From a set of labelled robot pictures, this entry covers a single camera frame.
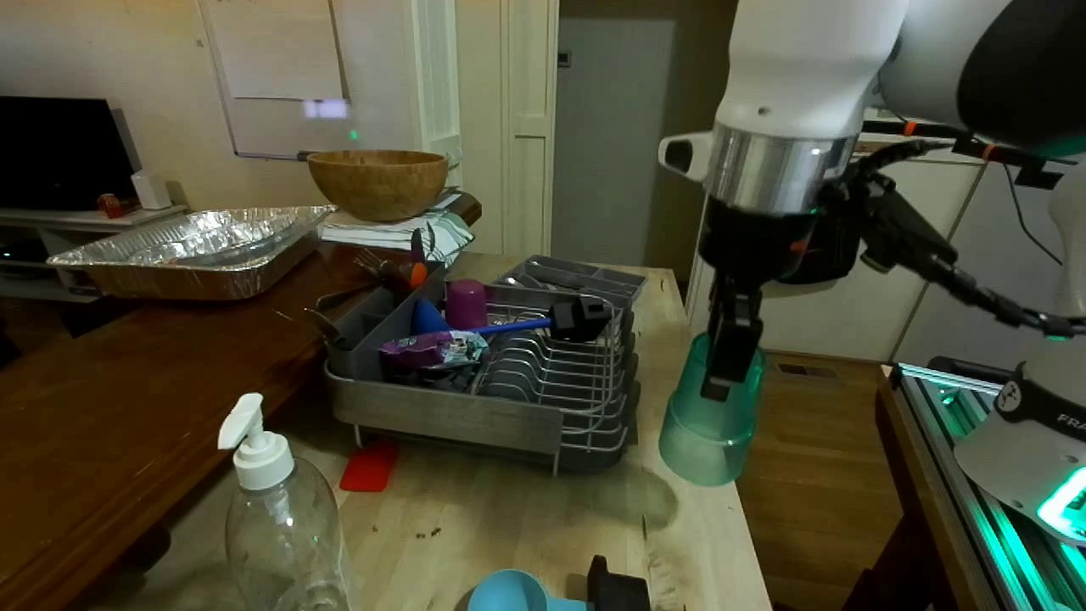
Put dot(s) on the aluminium foil tray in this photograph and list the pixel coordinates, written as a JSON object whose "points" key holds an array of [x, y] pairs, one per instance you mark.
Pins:
{"points": [[187, 249]]}

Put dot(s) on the purple cup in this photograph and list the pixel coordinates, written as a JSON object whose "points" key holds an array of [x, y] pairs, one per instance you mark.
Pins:
{"points": [[466, 302]]}

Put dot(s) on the brown bottle orange cap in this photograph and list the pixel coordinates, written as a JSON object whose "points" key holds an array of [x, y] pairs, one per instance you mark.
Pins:
{"points": [[401, 274]]}

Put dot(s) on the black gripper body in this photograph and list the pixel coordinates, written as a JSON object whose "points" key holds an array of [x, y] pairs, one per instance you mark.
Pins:
{"points": [[767, 241]]}

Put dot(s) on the white board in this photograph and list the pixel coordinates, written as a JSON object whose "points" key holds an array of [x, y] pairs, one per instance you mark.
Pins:
{"points": [[277, 69]]}

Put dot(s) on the green translucent plastic cup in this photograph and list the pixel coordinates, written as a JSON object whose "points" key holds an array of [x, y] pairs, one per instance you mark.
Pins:
{"points": [[703, 435]]}

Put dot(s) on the black TV screen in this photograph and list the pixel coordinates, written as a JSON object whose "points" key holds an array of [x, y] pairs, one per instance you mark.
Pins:
{"points": [[56, 155]]}

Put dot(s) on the blue brush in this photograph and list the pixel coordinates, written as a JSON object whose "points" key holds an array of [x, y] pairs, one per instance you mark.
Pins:
{"points": [[503, 327]]}

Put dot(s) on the wooden bowl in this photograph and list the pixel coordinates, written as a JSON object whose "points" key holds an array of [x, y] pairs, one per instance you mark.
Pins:
{"points": [[379, 185]]}

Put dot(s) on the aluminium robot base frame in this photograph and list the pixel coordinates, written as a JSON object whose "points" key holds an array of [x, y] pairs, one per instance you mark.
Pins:
{"points": [[962, 498]]}

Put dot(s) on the clear soap pump bottle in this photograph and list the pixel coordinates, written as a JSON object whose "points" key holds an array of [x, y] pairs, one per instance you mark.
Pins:
{"points": [[278, 514]]}

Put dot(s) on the gray dish rack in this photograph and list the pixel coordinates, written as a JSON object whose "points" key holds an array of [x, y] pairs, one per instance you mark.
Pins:
{"points": [[453, 412]]}

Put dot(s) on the black utensil head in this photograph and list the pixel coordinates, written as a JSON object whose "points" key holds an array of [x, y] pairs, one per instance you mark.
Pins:
{"points": [[577, 316]]}

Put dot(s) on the white door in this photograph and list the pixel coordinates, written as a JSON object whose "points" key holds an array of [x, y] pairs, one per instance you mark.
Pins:
{"points": [[511, 124]]}

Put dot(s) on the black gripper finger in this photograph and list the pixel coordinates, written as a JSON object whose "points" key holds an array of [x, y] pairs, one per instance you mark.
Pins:
{"points": [[740, 327], [713, 359]]}

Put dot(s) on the red flat item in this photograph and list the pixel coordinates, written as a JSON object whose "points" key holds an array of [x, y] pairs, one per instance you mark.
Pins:
{"points": [[369, 468]]}

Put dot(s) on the gray door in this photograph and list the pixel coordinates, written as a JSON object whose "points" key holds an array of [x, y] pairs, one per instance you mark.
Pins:
{"points": [[611, 137]]}

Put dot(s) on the dark brown wooden table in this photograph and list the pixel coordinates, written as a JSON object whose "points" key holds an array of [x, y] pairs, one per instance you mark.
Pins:
{"points": [[113, 396]]}

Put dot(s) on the small red object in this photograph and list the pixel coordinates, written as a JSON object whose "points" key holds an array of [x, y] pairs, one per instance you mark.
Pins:
{"points": [[111, 206]]}

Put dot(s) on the small black block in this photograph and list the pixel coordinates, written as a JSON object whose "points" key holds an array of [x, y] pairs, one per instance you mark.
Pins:
{"points": [[619, 589]]}

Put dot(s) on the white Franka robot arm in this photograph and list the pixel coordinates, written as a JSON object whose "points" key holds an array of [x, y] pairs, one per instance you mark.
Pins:
{"points": [[817, 69]]}

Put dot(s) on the striped white green towel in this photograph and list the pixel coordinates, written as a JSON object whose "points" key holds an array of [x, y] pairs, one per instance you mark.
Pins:
{"points": [[395, 237]]}

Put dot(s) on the blue plastic cup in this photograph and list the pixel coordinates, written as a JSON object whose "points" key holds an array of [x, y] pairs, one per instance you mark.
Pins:
{"points": [[511, 594]]}

